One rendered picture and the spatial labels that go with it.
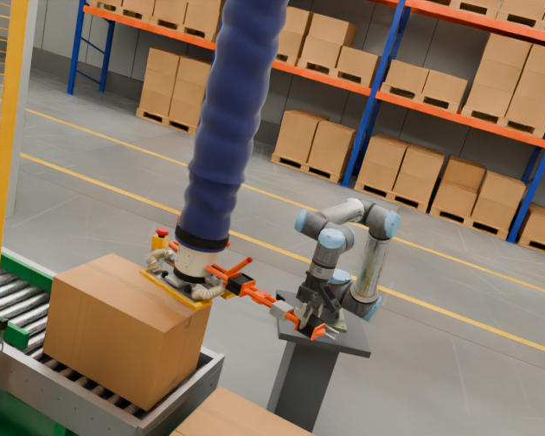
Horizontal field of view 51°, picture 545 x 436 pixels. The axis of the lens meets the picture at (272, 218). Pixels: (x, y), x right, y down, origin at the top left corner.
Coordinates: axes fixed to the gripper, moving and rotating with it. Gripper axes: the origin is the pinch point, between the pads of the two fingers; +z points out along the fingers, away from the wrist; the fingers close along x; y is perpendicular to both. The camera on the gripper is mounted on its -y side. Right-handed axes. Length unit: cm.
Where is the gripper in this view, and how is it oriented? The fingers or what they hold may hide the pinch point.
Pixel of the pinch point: (310, 324)
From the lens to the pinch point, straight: 218.1
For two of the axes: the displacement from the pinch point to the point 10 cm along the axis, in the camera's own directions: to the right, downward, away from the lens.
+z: -2.5, 9.1, 3.2
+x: -5.9, 1.1, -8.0
